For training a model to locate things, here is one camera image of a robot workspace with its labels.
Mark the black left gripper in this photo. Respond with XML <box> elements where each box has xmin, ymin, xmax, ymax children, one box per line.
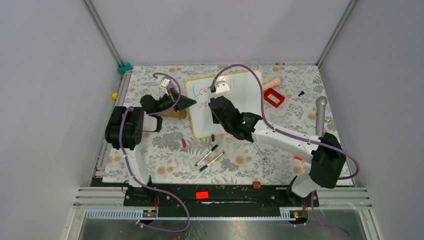
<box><xmin>154</xmin><ymin>88</ymin><xmax>197</xmax><ymax>115</ymax></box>

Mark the yellow framed whiteboard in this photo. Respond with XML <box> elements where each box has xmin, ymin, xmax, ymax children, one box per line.
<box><xmin>185</xmin><ymin>71</ymin><xmax>261</xmax><ymax>139</ymax></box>

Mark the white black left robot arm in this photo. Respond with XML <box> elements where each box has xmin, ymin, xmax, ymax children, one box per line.
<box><xmin>104</xmin><ymin>90</ymin><xmax>197</xmax><ymax>206</ymax></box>

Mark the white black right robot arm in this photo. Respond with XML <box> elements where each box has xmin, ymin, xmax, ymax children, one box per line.
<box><xmin>208</xmin><ymin>96</ymin><xmax>346</xmax><ymax>206</ymax></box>

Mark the black cap whiteboard marker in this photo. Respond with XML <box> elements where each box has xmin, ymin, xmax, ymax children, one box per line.
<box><xmin>195</xmin><ymin>144</ymin><xmax>219</xmax><ymax>167</ymax></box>

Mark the blue cap whiteboard marker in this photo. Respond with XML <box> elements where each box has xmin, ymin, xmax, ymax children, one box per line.
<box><xmin>199</xmin><ymin>151</ymin><xmax>225</xmax><ymax>172</ymax></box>

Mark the purple glitter microphone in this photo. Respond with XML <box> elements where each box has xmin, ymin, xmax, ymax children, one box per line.
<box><xmin>166</xmin><ymin>82</ymin><xmax>175</xmax><ymax>92</ymax></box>

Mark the red plastic tray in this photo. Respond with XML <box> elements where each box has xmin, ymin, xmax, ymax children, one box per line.
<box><xmin>263</xmin><ymin>88</ymin><xmax>286</xmax><ymax>108</ymax></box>

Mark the green cap marker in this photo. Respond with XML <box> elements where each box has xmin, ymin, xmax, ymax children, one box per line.
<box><xmin>253</xmin><ymin>143</ymin><xmax>266</xmax><ymax>160</ymax></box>

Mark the floral table mat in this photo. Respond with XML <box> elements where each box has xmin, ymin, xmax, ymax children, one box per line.
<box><xmin>102</xmin><ymin>65</ymin><xmax>326</xmax><ymax>185</ymax></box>

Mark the yellow small cube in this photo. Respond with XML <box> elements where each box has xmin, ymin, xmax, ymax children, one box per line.
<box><xmin>111</xmin><ymin>92</ymin><xmax>118</xmax><ymax>100</ymax></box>

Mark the teal corner clamp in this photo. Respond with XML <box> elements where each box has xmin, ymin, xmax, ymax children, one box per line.
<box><xmin>117</xmin><ymin>63</ymin><xmax>133</xmax><ymax>74</ymax></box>

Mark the orange brown cylinder block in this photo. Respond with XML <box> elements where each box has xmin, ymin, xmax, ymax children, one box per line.
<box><xmin>252</xmin><ymin>181</ymin><xmax>262</xmax><ymax>189</ymax></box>

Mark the red label sticker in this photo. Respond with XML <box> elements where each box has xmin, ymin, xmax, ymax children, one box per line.
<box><xmin>195</xmin><ymin>191</ymin><xmax>209</xmax><ymax>200</ymax></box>

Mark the silver microphone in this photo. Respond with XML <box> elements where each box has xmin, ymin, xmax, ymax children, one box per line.
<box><xmin>315</xmin><ymin>96</ymin><xmax>328</xmax><ymax>137</ymax></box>

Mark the wooden rolling pin handle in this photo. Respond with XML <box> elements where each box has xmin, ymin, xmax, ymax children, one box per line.
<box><xmin>159</xmin><ymin>110</ymin><xmax>188</xmax><ymax>119</ymax></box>

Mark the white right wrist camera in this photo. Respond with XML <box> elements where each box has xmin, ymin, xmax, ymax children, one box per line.
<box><xmin>214</xmin><ymin>80</ymin><xmax>231</xmax><ymax>95</ymax></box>

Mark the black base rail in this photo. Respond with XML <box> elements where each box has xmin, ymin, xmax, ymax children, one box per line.
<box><xmin>123</xmin><ymin>183</ymin><xmax>320</xmax><ymax>216</ymax></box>

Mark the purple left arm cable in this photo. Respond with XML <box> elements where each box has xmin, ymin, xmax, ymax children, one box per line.
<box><xmin>118</xmin><ymin>72</ymin><xmax>191</xmax><ymax>233</ymax></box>

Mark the white cable duct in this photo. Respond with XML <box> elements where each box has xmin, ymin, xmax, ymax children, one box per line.
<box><xmin>85</xmin><ymin>207</ymin><xmax>305</xmax><ymax>221</ymax></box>

